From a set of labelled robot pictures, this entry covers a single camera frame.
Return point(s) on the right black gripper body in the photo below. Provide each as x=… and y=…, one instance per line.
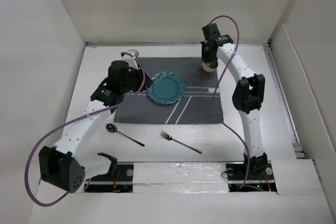
x=205, y=41

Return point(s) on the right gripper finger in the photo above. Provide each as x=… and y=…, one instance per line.
x=205, y=52
x=214, y=58

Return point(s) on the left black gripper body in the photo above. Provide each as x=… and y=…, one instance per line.
x=135, y=82

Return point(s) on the teal scalloped plate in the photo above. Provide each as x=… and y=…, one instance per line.
x=167, y=88

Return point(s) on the black spoon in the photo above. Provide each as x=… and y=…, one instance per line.
x=113, y=129

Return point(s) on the grey striped cloth placemat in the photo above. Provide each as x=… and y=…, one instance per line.
x=194, y=107

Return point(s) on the black fork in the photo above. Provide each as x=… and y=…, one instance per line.
x=170, y=138

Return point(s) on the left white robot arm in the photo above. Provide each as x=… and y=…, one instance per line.
x=61, y=165

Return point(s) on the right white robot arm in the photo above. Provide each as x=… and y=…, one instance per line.
x=248, y=95

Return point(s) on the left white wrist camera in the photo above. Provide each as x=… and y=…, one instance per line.
x=130, y=56

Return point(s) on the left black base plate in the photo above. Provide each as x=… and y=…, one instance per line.
x=121, y=182

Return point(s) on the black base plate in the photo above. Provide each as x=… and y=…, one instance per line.
x=259, y=181
x=121, y=182

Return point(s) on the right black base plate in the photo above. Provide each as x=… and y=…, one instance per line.
x=259, y=181

